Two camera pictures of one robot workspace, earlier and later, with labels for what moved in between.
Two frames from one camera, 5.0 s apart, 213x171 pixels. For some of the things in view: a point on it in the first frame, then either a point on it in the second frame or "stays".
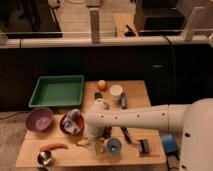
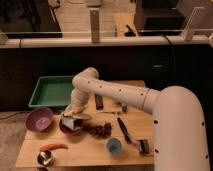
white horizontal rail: (110, 41) stays
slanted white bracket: (187, 29) stays
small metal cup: (45, 158) stays
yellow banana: (83, 142) to (77, 116)
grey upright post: (95, 26) stays
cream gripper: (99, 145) to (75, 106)
